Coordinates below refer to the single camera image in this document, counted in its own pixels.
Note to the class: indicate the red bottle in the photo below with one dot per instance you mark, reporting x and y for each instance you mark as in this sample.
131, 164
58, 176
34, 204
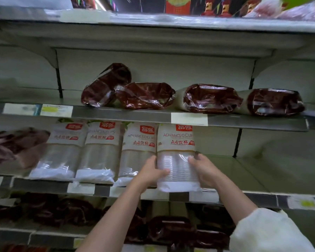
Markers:
208, 7
225, 8

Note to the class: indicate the person's right hand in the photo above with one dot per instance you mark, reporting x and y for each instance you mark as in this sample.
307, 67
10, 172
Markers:
207, 173

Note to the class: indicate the person's left thumb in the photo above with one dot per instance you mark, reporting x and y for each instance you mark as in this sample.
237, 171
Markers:
163, 173

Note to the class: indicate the white sleeve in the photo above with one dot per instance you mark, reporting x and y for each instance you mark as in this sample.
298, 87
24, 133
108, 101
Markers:
267, 233

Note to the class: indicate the person's left hand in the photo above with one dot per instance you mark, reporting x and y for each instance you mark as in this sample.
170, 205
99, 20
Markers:
147, 174

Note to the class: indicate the plain white price label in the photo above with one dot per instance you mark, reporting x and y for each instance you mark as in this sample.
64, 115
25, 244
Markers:
189, 119

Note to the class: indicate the black slotted shelf upright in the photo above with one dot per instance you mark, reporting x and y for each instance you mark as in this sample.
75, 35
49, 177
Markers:
59, 78

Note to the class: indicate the grey metal shelf board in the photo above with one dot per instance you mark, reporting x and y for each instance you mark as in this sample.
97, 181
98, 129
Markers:
259, 199
136, 115
173, 26

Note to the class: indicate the clear plastic cups pack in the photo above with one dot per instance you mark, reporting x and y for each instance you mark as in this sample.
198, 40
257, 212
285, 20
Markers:
136, 146
99, 152
60, 152
175, 144

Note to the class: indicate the blue and white price label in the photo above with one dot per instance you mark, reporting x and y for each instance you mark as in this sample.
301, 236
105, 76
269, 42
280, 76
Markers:
21, 109

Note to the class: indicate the yellow and white price label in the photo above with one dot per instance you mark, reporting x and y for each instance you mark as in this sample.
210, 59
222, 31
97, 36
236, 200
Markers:
56, 111

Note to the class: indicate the person's right forearm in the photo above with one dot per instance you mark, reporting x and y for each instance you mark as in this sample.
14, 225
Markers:
233, 200

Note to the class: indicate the white shelf price label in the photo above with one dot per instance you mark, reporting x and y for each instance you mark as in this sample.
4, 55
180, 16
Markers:
80, 188

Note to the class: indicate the row of dark wrapped packs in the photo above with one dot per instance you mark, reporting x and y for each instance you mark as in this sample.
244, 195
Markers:
173, 228

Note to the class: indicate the dark red cups pack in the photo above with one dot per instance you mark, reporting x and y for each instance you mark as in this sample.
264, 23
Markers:
144, 95
105, 85
210, 98
274, 102

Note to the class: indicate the colourful bunting flags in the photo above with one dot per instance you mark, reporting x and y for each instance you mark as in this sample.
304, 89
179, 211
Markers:
80, 2

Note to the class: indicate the pink plastic-wrapped packs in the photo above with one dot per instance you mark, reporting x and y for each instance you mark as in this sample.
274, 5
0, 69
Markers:
291, 9

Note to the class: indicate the white label with yellow patch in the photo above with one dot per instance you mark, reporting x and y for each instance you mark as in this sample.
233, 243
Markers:
304, 202

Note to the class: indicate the brown plastic-wrapped pack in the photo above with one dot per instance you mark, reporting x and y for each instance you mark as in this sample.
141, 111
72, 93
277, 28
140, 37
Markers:
15, 144

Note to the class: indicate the red box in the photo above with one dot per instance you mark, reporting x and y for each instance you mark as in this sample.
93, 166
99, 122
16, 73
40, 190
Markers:
177, 5

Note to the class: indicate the person's left forearm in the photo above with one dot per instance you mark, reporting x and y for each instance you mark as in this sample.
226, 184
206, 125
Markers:
112, 220

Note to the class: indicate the person's right thumb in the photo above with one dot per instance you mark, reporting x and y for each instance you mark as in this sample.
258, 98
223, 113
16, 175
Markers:
193, 161

